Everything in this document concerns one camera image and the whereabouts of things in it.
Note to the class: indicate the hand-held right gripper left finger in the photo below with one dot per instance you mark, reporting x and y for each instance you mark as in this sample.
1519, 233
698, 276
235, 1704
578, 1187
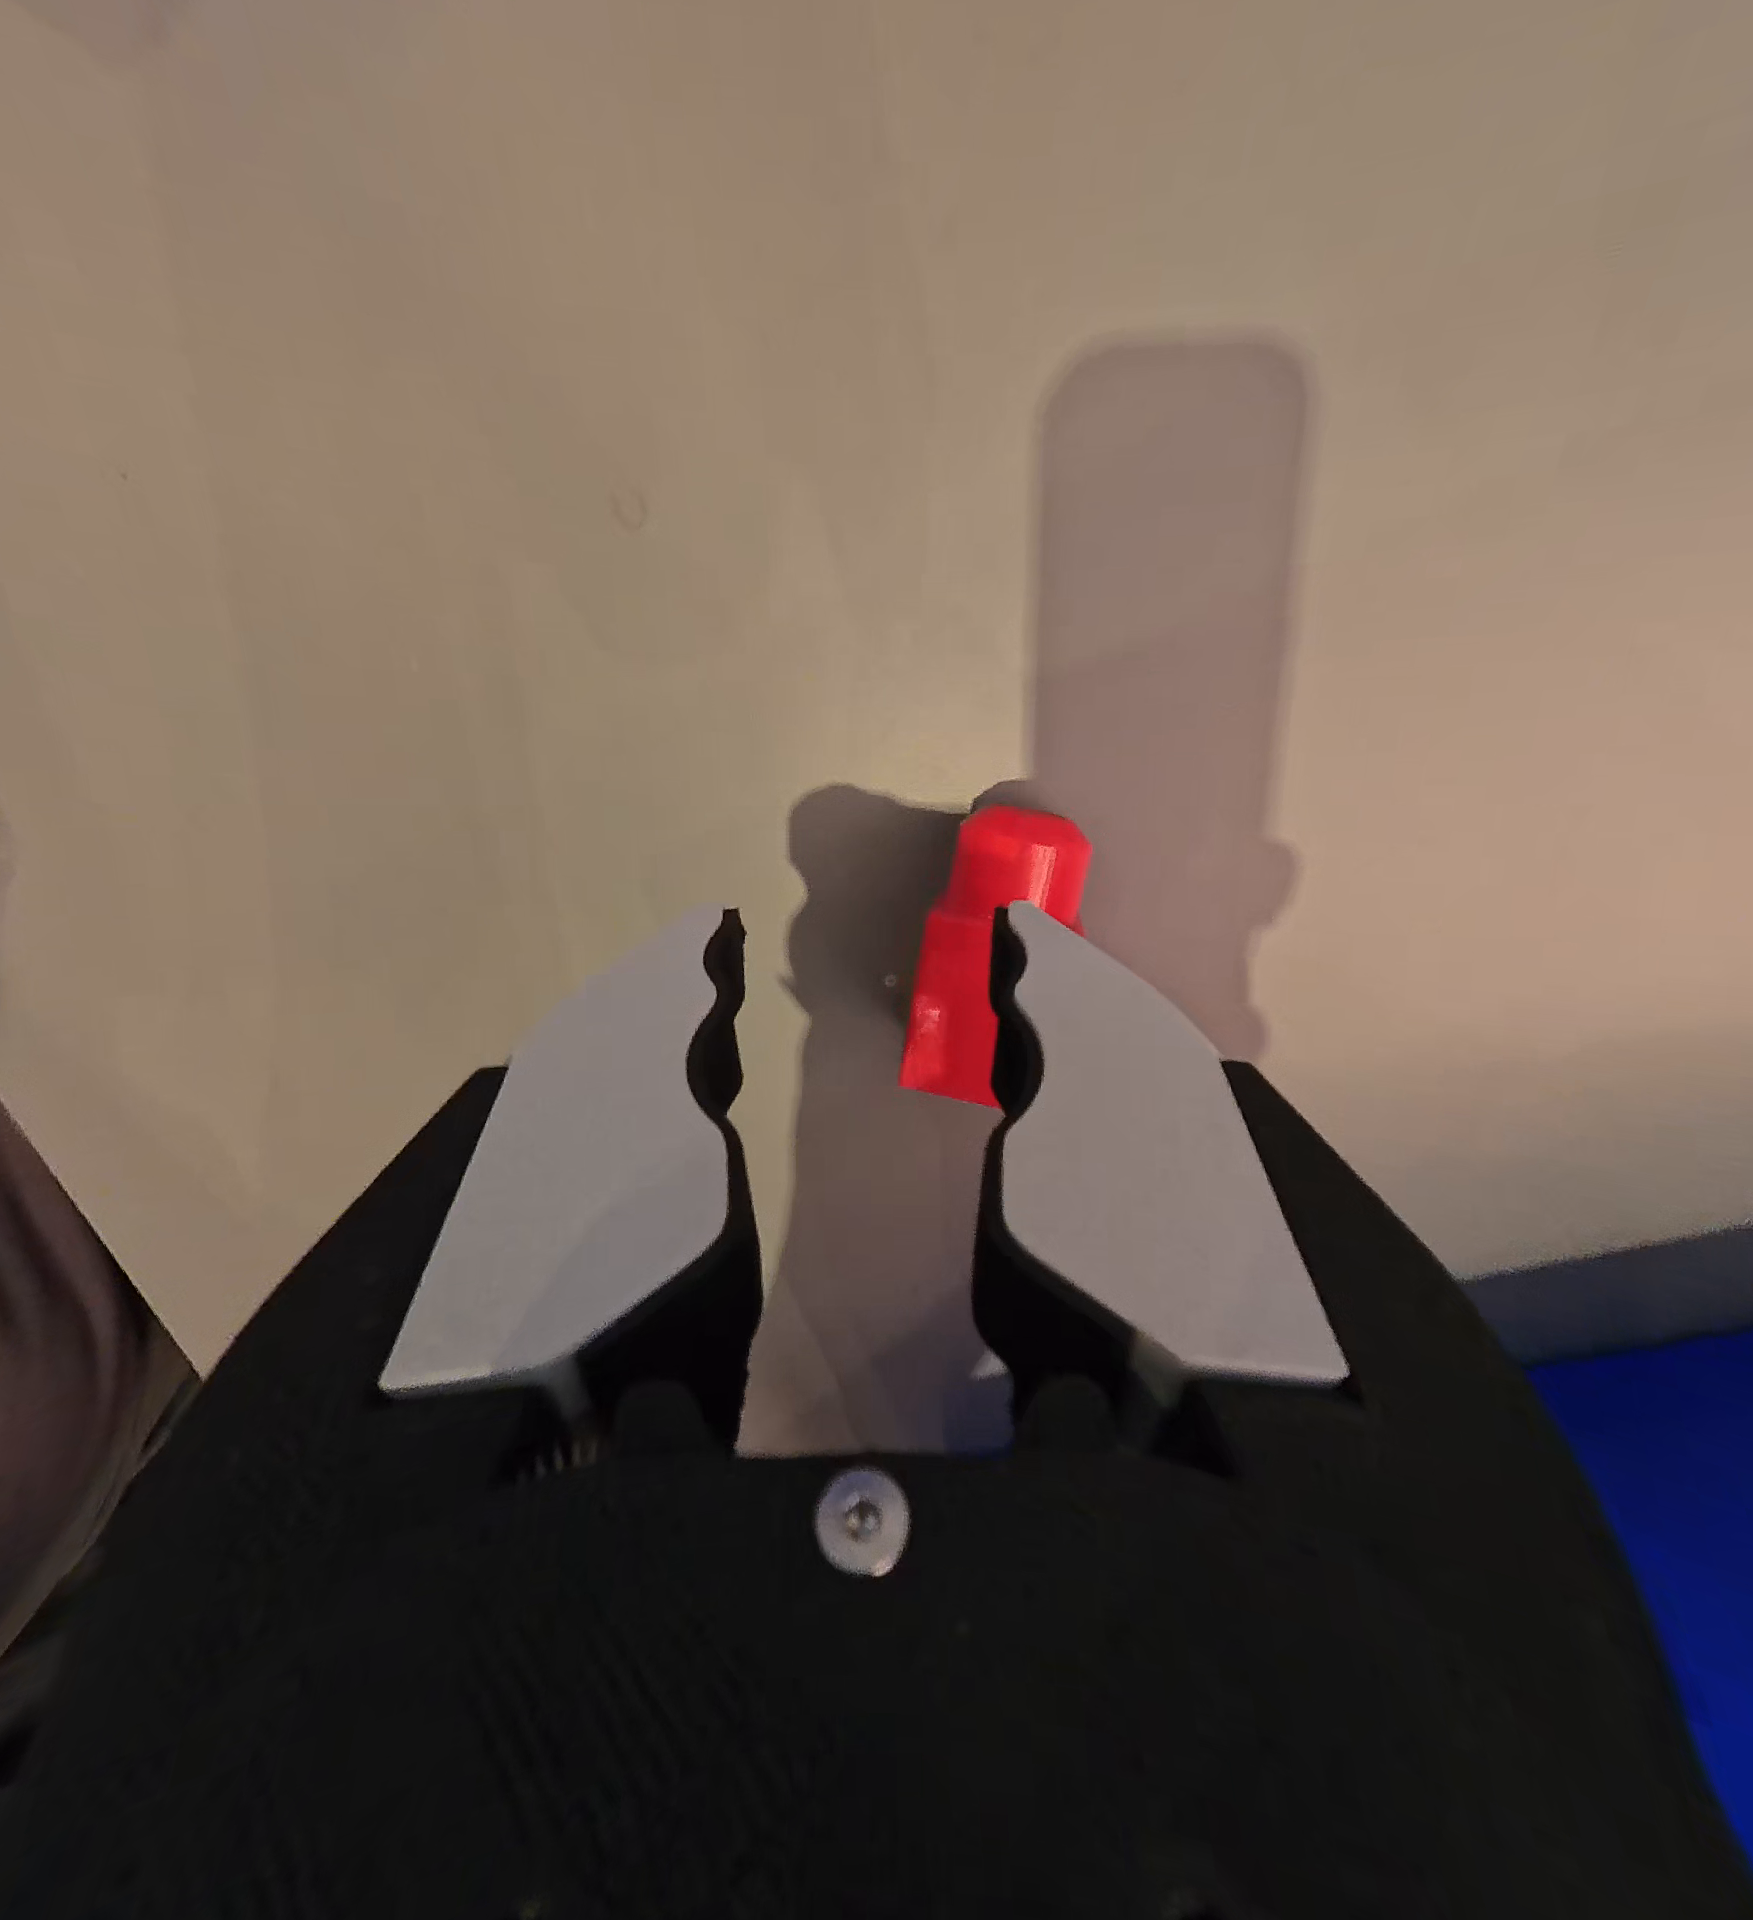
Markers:
591, 1185

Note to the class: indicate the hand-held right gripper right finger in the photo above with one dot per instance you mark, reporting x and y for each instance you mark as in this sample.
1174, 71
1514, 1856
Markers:
1144, 1185

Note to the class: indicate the red one-stud block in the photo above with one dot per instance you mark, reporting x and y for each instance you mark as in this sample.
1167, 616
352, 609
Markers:
951, 1005

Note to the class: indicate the plain blue object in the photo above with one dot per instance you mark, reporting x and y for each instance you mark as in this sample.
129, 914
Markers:
1716, 1573

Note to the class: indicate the person's brown shirt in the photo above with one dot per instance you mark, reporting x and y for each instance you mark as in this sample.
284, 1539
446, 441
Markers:
6, 1276

